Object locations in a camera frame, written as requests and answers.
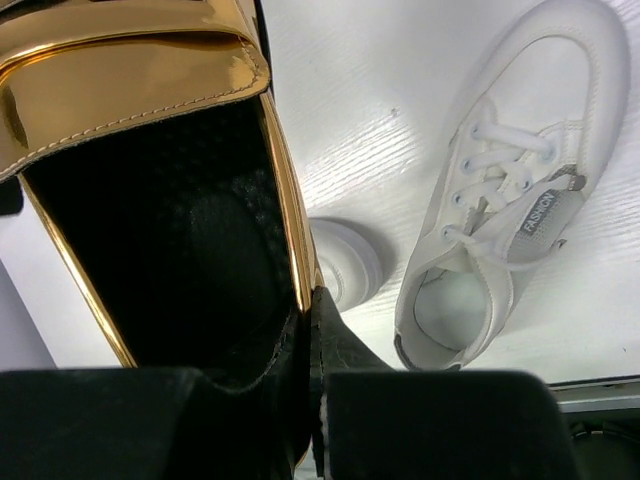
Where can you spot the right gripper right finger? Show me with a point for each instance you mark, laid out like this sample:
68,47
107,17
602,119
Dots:
373,422

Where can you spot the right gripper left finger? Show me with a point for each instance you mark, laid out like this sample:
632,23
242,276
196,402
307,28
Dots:
158,423

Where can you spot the gold loafer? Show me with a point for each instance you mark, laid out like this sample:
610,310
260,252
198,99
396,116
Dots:
145,134

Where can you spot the white lace-up sneaker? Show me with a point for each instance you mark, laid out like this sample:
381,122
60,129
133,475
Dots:
533,130

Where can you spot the white sneaker right side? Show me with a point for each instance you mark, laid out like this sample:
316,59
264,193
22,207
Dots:
356,261

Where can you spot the aluminium mounting rail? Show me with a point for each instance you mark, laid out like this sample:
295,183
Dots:
597,395

